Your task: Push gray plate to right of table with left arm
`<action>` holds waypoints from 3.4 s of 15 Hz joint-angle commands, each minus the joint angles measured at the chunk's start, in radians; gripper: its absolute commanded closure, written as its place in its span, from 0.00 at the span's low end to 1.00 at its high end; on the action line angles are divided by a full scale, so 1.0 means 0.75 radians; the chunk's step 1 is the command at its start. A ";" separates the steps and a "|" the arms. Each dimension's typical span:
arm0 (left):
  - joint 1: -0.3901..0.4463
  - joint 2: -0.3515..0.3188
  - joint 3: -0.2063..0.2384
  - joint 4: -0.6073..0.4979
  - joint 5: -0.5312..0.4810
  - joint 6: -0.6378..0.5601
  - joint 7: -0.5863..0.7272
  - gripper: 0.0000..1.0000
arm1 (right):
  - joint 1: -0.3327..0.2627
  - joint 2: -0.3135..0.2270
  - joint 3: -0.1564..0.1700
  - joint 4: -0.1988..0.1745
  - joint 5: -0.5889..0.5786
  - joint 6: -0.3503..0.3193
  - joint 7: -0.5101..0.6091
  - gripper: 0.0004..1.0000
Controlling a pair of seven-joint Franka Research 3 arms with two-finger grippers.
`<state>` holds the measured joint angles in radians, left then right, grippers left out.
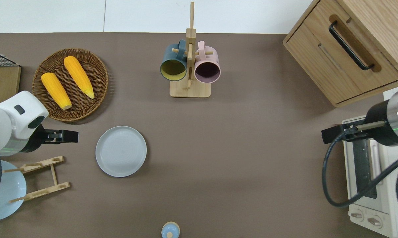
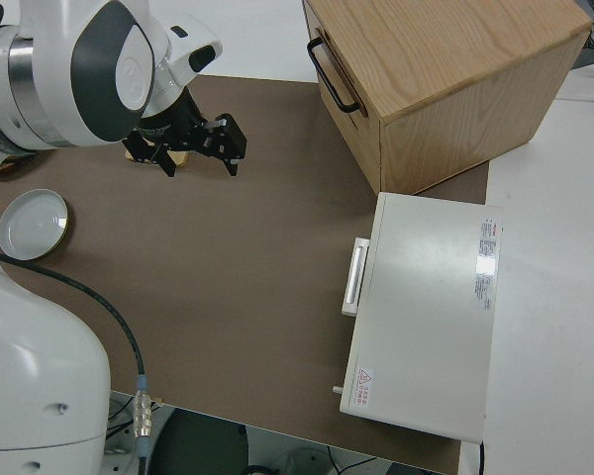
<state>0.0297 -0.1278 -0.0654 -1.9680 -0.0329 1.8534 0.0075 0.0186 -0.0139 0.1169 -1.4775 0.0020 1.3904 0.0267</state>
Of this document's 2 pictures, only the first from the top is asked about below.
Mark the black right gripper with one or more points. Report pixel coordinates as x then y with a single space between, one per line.
333 134

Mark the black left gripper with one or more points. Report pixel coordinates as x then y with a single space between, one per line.
65 136

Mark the gray round plate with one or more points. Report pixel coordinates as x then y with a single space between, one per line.
121 151

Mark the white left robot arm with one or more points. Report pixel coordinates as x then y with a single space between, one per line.
10 122

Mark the wooden plate rack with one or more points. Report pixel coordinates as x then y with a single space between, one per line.
54 175

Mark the light blue plate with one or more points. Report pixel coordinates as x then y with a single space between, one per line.
12 191

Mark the short yellow corn cob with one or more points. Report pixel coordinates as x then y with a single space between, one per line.
56 91

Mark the long pointed yellow corn cob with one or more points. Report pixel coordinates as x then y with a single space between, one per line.
79 76

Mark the brown wicker basket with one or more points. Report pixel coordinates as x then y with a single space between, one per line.
98 76

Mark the wooden drawer cabinet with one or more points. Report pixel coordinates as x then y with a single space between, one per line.
321 62

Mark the white toaster oven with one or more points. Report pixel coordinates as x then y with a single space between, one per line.
384 211

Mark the teal mug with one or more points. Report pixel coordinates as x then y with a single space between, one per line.
168 54

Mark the wooden mug tree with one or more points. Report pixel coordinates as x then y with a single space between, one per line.
189 91

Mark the blue wooden call bell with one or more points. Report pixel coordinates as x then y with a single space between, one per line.
170 230

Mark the pink mug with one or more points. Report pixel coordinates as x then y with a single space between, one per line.
212 58

